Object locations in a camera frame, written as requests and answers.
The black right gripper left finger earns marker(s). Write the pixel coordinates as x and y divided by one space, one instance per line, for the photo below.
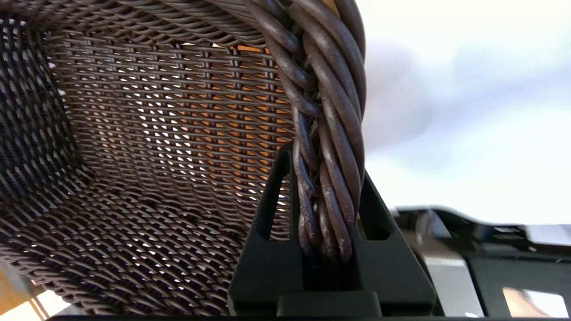
263 276

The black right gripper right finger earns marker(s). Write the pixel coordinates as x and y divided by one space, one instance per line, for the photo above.
392 276

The dark brown wicker basket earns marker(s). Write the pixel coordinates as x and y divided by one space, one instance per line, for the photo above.
134 156

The orange wicker basket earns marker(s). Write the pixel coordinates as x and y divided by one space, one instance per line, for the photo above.
250 48

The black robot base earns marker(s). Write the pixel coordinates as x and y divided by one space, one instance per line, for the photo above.
486 285

